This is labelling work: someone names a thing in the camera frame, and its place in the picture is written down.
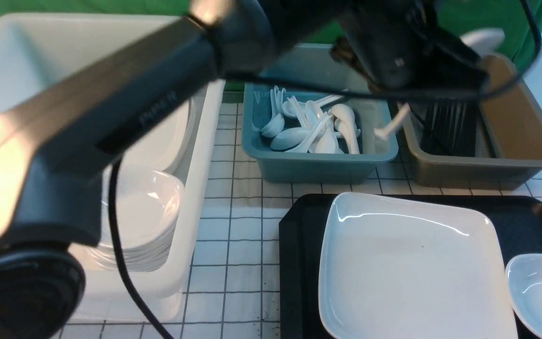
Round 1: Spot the white ceramic soup spoon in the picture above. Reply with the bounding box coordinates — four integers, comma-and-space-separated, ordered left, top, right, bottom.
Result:
374, 27, 505, 141

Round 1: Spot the large white plastic tub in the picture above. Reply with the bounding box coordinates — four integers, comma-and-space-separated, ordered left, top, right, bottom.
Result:
0, 13, 224, 324

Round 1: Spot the brown plastic bin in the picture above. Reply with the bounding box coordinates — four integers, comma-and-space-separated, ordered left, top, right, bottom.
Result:
403, 81, 542, 190

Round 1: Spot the black serving tray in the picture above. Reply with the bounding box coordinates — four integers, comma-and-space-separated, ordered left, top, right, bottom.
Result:
279, 194, 542, 339

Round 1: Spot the green backdrop cloth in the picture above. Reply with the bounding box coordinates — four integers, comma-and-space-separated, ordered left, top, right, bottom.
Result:
0, 0, 542, 73

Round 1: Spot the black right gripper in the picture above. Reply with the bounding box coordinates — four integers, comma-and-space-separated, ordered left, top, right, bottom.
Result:
330, 0, 489, 92

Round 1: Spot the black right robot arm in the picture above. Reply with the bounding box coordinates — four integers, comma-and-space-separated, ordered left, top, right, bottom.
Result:
0, 0, 487, 339

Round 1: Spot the bundle of black chopsticks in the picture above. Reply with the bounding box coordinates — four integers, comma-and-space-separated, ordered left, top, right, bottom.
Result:
420, 102, 480, 157

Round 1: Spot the large white square plate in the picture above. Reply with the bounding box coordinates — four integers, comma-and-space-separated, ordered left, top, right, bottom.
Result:
318, 193, 518, 339

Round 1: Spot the pile of white spoons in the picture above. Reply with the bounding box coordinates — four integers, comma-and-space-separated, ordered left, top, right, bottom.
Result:
259, 86, 346, 154

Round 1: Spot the stack of white square plates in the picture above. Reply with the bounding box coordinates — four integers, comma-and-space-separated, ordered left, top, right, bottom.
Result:
119, 99, 195, 174

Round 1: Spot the teal plastic bin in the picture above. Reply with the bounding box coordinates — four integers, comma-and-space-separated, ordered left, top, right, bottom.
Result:
242, 43, 399, 184

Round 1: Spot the stack of white small bowls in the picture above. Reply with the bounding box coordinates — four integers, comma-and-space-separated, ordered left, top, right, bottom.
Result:
83, 165, 186, 273

